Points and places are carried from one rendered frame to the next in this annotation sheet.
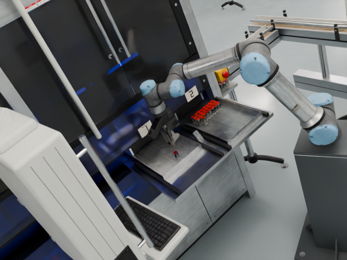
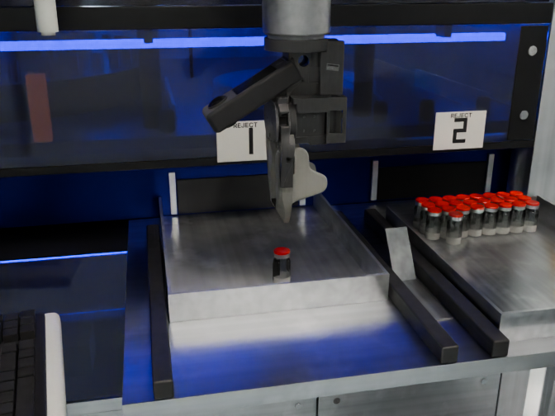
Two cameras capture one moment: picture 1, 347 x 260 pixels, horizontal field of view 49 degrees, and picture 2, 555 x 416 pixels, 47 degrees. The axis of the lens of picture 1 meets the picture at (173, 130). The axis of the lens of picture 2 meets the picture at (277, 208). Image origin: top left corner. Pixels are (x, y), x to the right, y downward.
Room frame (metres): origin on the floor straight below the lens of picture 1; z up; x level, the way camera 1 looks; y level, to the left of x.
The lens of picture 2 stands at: (0.84, -0.12, 1.25)
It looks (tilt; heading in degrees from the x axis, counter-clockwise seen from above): 20 degrees down; 13
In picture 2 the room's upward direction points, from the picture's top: straight up
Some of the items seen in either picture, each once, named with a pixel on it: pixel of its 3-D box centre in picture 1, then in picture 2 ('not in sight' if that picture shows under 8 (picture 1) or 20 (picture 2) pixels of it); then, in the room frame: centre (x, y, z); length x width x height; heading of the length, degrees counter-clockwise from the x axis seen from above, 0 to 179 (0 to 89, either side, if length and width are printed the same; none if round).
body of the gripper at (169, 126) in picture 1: (164, 119); (301, 92); (1.56, 0.02, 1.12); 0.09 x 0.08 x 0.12; 115
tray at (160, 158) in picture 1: (163, 151); (257, 241); (1.64, 0.09, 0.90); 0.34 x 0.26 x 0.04; 25
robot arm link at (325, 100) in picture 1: (320, 109); not in sight; (1.34, -0.65, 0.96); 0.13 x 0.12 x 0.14; 152
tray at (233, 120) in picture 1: (222, 119); (522, 253); (1.68, -0.26, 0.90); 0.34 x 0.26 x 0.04; 24
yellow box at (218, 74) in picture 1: (219, 72); not in sight; (1.99, -0.39, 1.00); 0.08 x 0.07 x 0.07; 25
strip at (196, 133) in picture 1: (205, 139); (416, 270); (1.57, -0.13, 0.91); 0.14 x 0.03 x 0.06; 26
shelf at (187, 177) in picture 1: (196, 140); (388, 269); (1.64, -0.09, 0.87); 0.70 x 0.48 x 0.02; 115
